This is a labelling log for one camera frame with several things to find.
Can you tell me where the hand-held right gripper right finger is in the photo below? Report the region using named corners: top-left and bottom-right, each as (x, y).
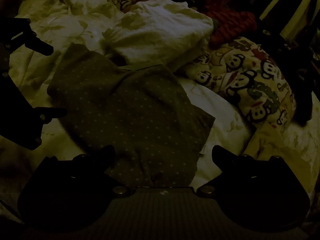
top-left (196, 144), bottom-right (254, 198)

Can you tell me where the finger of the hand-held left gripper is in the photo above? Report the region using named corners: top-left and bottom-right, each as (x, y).
top-left (32, 106), bottom-right (68, 126)
top-left (5, 17), bottom-right (54, 57)

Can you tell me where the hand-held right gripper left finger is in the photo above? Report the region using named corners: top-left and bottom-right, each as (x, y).
top-left (74, 144), bottom-right (132, 198)

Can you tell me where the grey polka dot garment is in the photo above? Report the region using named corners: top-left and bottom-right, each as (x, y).
top-left (47, 42), bottom-right (217, 188)

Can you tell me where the white floral bed sheet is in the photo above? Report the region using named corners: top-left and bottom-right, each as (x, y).
top-left (8, 0), bottom-right (252, 188)

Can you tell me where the pale yellow blanket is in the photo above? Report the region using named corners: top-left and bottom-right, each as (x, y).
top-left (242, 90), bottom-right (320, 202)

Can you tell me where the monkey print blanket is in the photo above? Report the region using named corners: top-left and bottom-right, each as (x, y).
top-left (184, 36), bottom-right (297, 131)

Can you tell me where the folded white cloth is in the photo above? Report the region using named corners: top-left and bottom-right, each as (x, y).
top-left (102, 0), bottom-right (215, 65)

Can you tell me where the red striped cloth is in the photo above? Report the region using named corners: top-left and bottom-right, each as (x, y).
top-left (200, 0), bottom-right (259, 49)

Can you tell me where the striped dark cloth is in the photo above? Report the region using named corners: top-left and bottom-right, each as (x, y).
top-left (258, 0), bottom-right (320, 42)

